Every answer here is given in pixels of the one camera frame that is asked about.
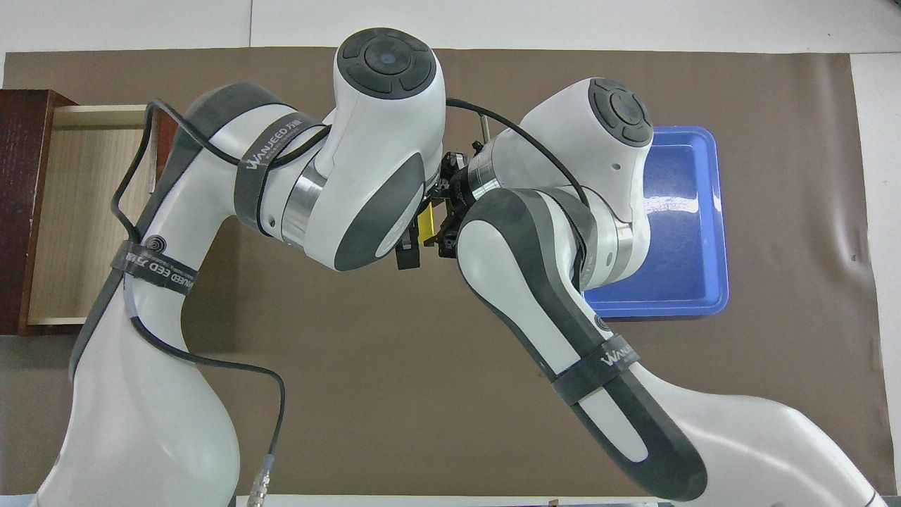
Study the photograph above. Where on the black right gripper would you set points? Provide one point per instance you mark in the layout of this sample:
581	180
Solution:
454	179

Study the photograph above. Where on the yellow cube block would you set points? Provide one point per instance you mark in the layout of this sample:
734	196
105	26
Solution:
426	225

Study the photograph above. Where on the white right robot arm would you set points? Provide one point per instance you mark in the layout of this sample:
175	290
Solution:
535	282

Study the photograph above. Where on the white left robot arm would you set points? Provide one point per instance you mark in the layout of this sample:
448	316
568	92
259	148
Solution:
380	141

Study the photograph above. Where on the brown table mat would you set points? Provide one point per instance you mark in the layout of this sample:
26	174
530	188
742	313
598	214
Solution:
387	394

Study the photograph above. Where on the blue plastic tray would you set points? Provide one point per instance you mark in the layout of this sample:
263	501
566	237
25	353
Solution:
683	246

